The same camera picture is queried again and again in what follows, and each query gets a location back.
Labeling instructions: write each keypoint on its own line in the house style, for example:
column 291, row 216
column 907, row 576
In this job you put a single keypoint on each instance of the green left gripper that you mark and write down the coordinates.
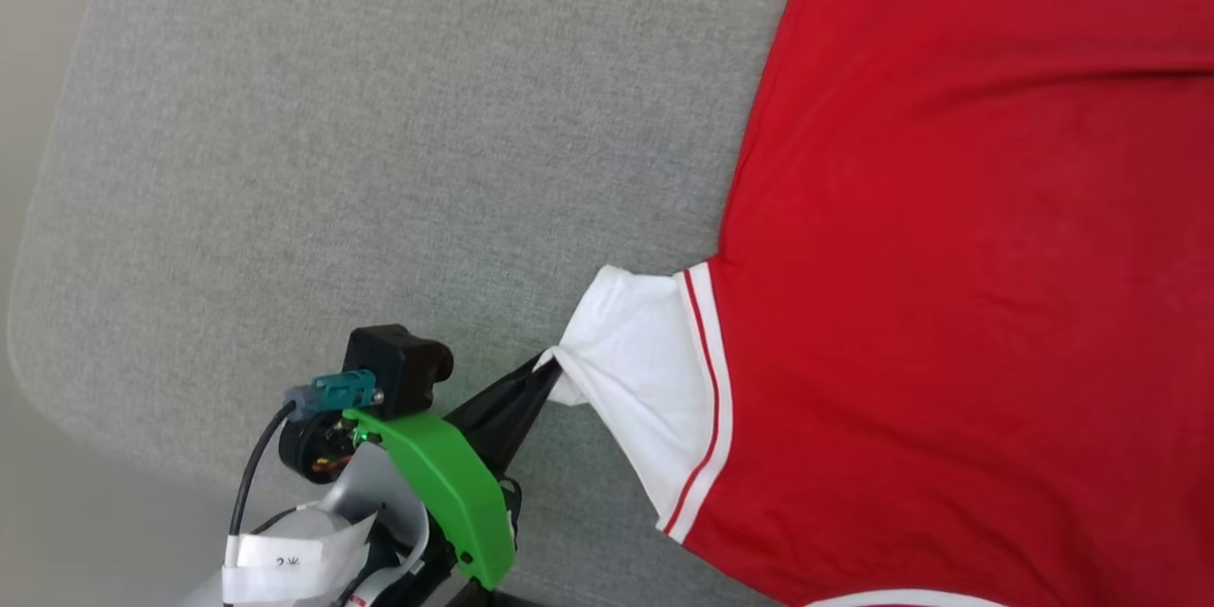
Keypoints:
column 446, row 484

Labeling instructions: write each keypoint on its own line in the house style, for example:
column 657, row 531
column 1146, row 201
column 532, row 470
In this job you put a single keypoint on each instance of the red white basketball jersey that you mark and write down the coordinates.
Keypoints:
column 948, row 256

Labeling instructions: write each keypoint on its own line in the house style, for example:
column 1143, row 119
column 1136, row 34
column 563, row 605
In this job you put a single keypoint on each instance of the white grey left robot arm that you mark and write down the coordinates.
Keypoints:
column 351, row 493

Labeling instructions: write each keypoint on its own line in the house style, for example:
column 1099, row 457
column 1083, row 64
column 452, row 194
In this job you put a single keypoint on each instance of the white paper label tag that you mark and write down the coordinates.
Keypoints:
column 285, row 564

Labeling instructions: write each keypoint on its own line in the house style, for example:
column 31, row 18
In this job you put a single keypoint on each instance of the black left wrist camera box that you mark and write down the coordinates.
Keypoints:
column 398, row 365

